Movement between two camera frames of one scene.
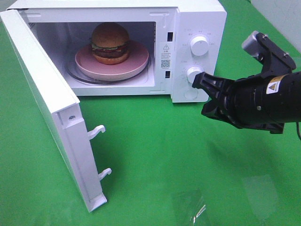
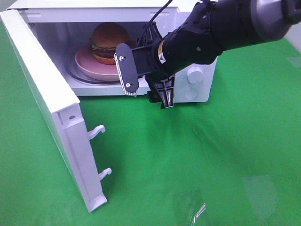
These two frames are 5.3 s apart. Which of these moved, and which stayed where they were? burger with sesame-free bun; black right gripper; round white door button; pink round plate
Moved: black right gripper
Stayed: burger with sesame-free bun; pink round plate; round white door button
